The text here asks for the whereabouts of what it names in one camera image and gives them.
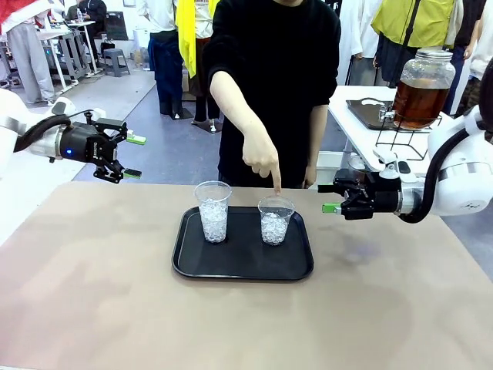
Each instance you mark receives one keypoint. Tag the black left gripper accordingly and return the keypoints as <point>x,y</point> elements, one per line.
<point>81,144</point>

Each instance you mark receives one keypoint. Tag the person's left hand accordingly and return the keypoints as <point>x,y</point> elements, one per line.
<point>310,176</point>

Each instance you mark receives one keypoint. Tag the mannequin with yellow-green jacket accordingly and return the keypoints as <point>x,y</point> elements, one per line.
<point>416,23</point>

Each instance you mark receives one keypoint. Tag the mannequin with navy clothes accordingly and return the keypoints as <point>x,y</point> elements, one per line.
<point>165,65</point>

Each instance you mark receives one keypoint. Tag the person in light grey trousers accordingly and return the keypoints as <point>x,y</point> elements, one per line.
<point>27,58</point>

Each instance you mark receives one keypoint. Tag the glass tea drink dispenser jar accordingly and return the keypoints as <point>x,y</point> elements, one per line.
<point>421,96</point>

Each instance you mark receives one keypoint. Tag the person's black sweater torso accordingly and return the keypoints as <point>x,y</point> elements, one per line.
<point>277,58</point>

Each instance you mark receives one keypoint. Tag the clear plastic cup with ice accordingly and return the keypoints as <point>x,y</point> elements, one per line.
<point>213,223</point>
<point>275,229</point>

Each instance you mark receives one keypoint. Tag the person's left forearm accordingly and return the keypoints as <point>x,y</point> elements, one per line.
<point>317,135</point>

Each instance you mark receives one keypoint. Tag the hanging white garment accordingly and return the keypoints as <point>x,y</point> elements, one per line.
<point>352,34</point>

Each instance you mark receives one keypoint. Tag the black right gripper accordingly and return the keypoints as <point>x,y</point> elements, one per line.
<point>379,198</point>

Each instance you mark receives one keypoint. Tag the black plastic serving tray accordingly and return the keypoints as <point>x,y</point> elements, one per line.
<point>242,262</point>

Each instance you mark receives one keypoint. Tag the black tray with white cloth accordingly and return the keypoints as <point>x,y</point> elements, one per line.
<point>366,113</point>

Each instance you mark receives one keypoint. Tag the seated person in black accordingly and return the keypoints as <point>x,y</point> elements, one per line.
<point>92,15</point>

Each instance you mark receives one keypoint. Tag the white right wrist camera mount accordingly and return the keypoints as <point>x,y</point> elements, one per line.
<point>393,163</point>

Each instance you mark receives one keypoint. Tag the grey plastic step stool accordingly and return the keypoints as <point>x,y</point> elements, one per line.
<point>115,61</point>

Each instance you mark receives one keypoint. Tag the person's right hand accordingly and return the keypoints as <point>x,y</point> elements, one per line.
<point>262,154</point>

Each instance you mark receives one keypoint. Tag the white side table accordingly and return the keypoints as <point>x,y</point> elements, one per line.
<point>346,123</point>

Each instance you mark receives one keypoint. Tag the white workshop desk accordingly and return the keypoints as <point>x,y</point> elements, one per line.
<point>69,46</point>

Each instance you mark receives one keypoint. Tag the clear water bottle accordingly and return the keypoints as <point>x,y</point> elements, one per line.
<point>79,15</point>

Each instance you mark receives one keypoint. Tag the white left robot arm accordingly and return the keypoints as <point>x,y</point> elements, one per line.
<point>8,119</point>

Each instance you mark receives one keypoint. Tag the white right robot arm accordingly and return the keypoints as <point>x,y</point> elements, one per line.
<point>462,189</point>

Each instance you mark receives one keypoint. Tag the person's right forearm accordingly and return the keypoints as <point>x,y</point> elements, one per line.
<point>235,104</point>

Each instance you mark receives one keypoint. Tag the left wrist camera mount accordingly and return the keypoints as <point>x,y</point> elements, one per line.
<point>63,106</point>

